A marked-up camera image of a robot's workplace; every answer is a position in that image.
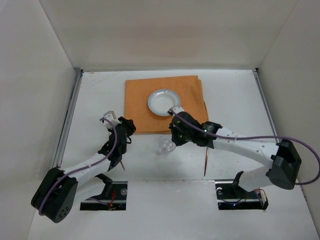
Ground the clear drinking glass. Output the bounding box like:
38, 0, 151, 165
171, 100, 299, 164
158, 136, 176, 155

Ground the copper spoon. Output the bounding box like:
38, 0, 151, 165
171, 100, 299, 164
203, 147, 209, 177

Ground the white plate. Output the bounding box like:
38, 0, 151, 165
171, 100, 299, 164
147, 89, 181, 117

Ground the orange cloth placemat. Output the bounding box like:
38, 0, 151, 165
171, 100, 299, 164
124, 75, 209, 134

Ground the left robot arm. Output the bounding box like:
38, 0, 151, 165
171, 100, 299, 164
30, 111, 136, 223

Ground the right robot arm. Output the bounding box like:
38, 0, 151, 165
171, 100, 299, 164
168, 108, 302, 193

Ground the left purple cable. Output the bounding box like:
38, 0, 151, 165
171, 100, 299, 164
37, 117, 119, 216

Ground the purple cable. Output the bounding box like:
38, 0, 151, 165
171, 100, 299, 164
37, 117, 119, 216
167, 109, 320, 186

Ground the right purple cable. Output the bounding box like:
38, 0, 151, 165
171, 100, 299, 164
167, 109, 320, 186

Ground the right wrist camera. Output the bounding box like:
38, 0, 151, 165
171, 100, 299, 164
167, 105, 185, 116

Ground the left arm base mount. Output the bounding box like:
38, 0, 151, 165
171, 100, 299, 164
79, 173, 128, 211

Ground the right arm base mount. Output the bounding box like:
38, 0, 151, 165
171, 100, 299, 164
215, 171, 269, 211

